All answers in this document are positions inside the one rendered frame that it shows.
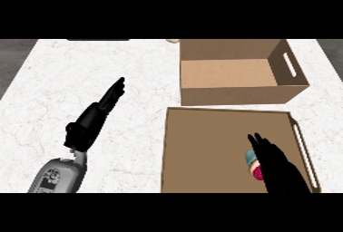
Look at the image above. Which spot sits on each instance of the open cardboard box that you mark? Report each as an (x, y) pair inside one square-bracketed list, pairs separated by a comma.
[(236, 72)]

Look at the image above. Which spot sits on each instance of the small beige object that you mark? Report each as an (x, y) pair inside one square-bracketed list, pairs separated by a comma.
[(173, 40)]

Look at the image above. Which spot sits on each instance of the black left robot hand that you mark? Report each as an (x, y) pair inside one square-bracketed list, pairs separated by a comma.
[(88, 123)]

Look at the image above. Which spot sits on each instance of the brown wooden tray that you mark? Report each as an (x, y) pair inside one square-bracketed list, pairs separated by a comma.
[(210, 151)]

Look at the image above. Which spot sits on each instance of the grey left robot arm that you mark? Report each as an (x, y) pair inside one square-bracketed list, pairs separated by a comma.
[(57, 176)]

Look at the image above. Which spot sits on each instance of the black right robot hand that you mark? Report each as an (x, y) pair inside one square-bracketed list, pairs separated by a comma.
[(278, 169)]

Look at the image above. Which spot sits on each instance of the pink frosted cupcake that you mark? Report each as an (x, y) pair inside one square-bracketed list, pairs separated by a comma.
[(253, 164)]

